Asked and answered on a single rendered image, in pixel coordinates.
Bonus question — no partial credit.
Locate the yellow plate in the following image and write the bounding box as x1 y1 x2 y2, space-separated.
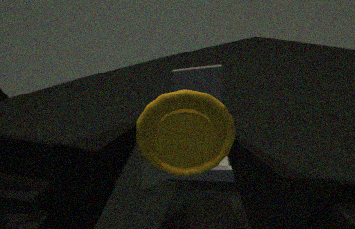
136 89 235 176

